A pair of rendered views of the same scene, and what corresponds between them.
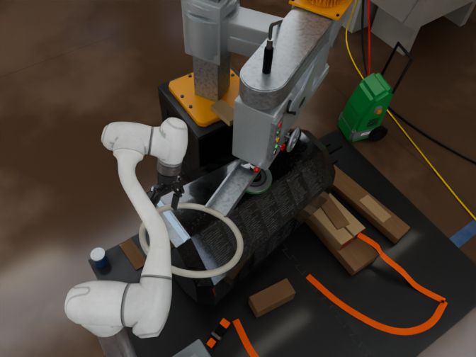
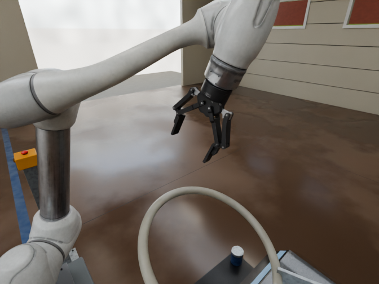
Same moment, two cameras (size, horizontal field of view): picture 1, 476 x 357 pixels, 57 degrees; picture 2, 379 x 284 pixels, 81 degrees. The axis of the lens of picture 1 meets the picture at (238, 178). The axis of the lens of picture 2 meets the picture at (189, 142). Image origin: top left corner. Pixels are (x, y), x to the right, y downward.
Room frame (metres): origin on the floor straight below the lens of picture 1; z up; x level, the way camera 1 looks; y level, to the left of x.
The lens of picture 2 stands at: (0.87, -0.30, 1.79)
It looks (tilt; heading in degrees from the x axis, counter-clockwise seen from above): 26 degrees down; 88
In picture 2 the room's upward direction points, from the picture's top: straight up
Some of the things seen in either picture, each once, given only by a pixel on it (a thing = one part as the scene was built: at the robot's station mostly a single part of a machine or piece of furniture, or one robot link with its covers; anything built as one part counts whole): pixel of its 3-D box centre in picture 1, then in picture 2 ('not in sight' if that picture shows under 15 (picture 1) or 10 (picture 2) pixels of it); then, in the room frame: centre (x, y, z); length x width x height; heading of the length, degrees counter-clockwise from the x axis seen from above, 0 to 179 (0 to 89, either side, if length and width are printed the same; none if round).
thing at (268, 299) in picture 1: (271, 297); not in sight; (1.10, -0.28, 0.07); 0.30 x 0.12 x 0.12; 121
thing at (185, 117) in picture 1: (212, 128); not in sight; (2.35, 0.22, 0.37); 0.66 x 0.66 x 0.74; 37
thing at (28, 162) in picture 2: not in sight; (48, 215); (-0.16, 1.00, 0.54); 0.20 x 0.20 x 1.09; 37
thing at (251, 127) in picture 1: (266, 117); not in sight; (1.62, -0.13, 1.30); 0.36 x 0.22 x 0.45; 154
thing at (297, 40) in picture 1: (297, 43); not in sight; (1.86, -0.25, 1.60); 0.96 x 0.25 x 0.17; 154
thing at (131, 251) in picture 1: (133, 253); not in sight; (1.39, 0.73, 0.02); 0.25 x 0.10 x 0.01; 41
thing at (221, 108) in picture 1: (225, 112); not in sight; (2.12, 0.11, 0.81); 0.20 x 0.10 x 0.05; 45
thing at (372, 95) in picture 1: (372, 95); not in sight; (2.78, -1.08, 0.43); 0.35 x 0.35 x 0.87; 22
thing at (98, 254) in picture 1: (99, 258); (237, 256); (1.31, 0.95, 0.08); 0.10 x 0.10 x 0.13
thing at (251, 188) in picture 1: (253, 177); not in sight; (1.55, -0.10, 0.86); 0.21 x 0.21 x 0.01
